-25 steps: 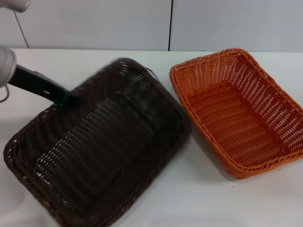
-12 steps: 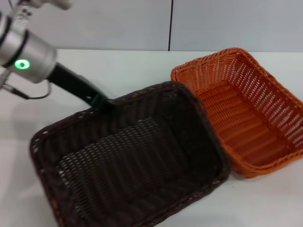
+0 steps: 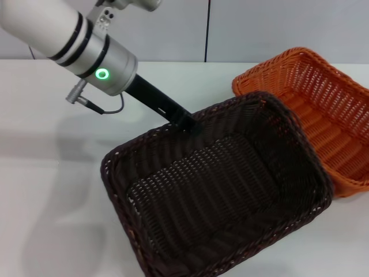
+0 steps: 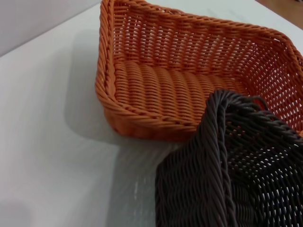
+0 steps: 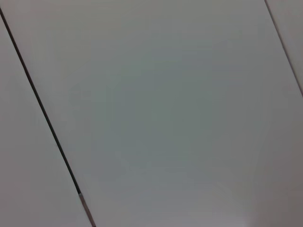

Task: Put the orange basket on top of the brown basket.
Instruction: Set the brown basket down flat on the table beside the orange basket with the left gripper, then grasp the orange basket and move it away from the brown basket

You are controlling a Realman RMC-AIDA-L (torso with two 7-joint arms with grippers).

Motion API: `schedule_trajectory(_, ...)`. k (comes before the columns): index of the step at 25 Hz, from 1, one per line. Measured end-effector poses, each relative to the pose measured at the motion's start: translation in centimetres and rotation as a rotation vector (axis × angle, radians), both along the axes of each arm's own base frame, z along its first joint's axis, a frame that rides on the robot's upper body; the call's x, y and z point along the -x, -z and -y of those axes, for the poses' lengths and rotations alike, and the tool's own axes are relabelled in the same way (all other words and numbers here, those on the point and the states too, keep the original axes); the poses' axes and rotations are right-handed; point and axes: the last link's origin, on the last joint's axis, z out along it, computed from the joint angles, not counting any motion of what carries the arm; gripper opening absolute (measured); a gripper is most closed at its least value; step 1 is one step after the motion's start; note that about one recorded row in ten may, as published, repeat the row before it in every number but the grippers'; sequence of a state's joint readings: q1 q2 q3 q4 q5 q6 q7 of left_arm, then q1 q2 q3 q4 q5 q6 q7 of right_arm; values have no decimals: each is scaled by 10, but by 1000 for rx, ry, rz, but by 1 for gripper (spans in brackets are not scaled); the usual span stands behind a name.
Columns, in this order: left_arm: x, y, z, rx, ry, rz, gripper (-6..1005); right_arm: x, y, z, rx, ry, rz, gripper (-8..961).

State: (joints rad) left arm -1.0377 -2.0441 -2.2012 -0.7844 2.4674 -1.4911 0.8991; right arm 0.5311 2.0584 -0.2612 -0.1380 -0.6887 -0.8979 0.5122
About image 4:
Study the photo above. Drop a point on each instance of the orange wicker basket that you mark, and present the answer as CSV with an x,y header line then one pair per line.
x,y
165,59

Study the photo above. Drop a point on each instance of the dark brown wicker basket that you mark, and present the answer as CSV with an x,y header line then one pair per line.
x,y
189,184

